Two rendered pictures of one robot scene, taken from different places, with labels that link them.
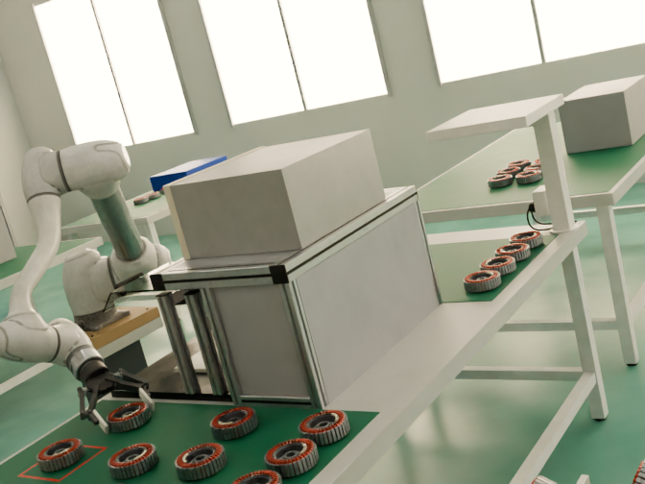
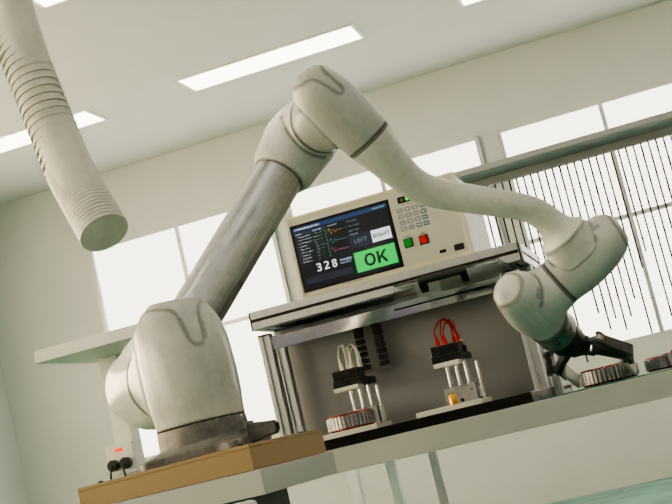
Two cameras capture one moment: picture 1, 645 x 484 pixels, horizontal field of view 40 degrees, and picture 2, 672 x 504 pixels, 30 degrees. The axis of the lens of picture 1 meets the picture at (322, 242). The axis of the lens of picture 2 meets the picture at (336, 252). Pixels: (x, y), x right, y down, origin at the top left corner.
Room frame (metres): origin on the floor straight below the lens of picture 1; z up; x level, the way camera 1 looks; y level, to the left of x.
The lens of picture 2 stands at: (3.69, 2.97, 0.76)
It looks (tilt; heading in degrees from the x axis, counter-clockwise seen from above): 8 degrees up; 248
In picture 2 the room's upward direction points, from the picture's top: 13 degrees counter-clockwise
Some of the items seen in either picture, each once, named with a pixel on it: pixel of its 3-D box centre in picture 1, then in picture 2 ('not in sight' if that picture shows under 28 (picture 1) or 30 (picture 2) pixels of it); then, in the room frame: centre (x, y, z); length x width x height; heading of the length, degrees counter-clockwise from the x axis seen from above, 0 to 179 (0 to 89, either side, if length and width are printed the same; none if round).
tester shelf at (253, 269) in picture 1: (292, 234); (401, 292); (2.36, 0.08, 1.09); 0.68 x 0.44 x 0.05; 144
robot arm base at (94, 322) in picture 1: (92, 317); (215, 437); (3.13, 0.89, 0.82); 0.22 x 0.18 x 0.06; 144
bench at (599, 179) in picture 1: (564, 224); not in sight; (4.35, -1.23, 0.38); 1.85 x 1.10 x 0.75; 144
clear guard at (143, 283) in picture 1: (170, 284); (457, 288); (2.39, 0.44, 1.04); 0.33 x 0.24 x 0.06; 54
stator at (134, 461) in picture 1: (132, 460); not in sight; (1.89, 0.55, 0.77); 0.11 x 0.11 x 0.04
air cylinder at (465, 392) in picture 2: not in sight; (463, 396); (2.36, 0.29, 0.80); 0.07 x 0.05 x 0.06; 144
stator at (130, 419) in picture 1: (129, 417); (605, 374); (2.17, 0.61, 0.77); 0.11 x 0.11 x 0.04
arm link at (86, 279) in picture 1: (87, 279); (184, 361); (3.15, 0.86, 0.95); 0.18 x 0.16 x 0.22; 96
